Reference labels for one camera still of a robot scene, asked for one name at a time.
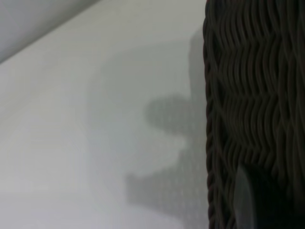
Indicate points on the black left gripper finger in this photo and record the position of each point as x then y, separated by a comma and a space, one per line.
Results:
262, 202

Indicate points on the black wicker basket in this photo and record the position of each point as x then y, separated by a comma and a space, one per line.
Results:
250, 71

